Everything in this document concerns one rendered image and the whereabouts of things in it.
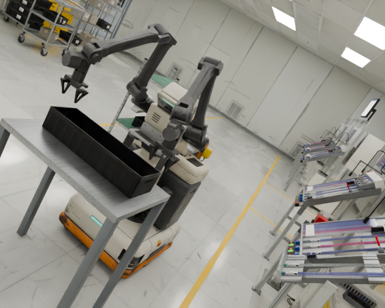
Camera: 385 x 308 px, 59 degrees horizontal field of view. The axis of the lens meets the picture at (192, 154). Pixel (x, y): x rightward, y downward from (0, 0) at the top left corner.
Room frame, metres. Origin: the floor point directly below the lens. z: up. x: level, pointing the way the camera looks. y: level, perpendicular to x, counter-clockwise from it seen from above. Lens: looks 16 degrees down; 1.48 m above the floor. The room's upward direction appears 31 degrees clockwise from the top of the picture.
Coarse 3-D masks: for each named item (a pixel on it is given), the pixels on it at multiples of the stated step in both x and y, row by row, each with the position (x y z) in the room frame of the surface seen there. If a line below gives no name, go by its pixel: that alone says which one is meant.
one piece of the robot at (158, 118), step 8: (152, 104) 1.97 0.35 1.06; (152, 112) 1.97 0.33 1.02; (160, 112) 1.95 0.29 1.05; (152, 120) 1.97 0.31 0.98; (160, 120) 1.95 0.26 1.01; (168, 120) 1.93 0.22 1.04; (160, 128) 1.95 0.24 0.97; (184, 136) 1.91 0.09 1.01; (136, 152) 1.99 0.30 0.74; (144, 152) 1.98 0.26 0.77; (152, 160) 1.96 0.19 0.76; (160, 176) 2.01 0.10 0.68
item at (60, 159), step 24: (24, 120) 1.43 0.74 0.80; (0, 144) 1.34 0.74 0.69; (24, 144) 1.29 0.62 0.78; (48, 144) 1.35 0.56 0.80; (48, 168) 1.73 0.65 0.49; (72, 168) 1.28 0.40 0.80; (96, 192) 1.21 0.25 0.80; (120, 192) 1.32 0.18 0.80; (24, 216) 1.73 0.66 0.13; (120, 216) 1.16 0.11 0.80; (96, 240) 1.14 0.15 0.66; (120, 264) 1.54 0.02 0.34; (72, 288) 1.14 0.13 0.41
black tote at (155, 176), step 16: (48, 112) 1.48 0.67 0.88; (64, 112) 1.57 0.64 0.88; (80, 112) 1.63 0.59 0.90; (48, 128) 1.47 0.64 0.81; (64, 128) 1.44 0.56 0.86; (80, 128) 1.42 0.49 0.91; (96, 128) 1.59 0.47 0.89; (64, 144) 1.43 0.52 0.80; (80, 144) 1.41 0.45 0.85; (96, 144) 1.39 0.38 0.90; (112, 144) 1.56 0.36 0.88; (96, 160) 1.38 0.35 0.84; (112, 160) 1.36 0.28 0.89; (128, 160) 1.52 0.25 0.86; (144, 160) 1.50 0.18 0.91; (112, 176) 1.35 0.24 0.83; (128, 176) 1.33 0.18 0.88; (144, 176) 1.34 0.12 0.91; (128, 192) 1.32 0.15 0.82; (144, 192) 1.42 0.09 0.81
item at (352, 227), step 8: (312, 224) 2.57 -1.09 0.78; (320, 224) 2.54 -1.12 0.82; (328, 224) 2.52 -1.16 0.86; (336, 224) 2.49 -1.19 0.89; (344, 224) 2.46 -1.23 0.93; (352, 224) 2.44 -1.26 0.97; (360, 224) 2.41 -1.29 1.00; (368, 224) 2.39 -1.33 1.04; (376, 224) 2.37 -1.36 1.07; (304, 232) 2.41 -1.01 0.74; (312, 232) 2.39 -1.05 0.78; (320, 232) 2.36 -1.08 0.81; (328, 232) 2.34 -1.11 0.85; (336, 232) 2.32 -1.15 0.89; (344, 232) 2.30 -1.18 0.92; (352, 232) 2.29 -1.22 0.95; (360, 232) 2.28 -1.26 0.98
